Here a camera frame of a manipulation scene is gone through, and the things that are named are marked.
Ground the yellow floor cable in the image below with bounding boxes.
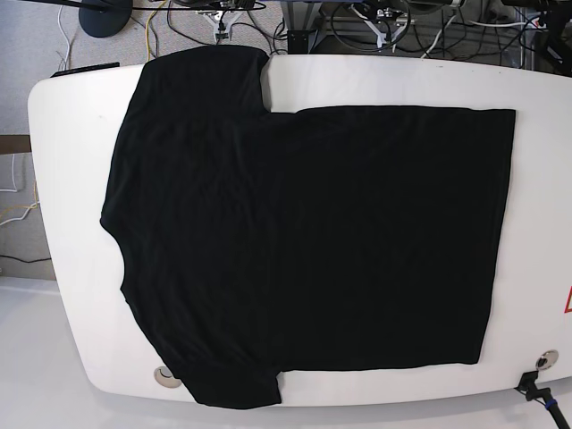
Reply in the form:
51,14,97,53
144,0,169,62

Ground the black T-shirt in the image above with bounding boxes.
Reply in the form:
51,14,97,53
100,46,516,409

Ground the table cable grommet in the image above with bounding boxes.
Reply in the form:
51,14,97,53
154,366,182,389
535,349,559,371

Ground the right table cable grommet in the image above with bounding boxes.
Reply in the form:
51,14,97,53
535,349,559,371

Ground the aluminium frame column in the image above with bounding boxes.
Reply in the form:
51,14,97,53
280,1,324,55

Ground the black clamp with cable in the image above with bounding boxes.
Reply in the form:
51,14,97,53
515,371,571,429

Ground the white floor cable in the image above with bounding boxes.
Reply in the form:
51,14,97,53
0,153,40,224

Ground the left table cable grommet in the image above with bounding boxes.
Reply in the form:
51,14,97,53
154,366,182,389

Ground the red warning triangle sticker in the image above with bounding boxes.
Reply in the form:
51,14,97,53
564,288,572,314

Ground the dark round stand base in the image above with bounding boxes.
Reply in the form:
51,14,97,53
79,0,133,38

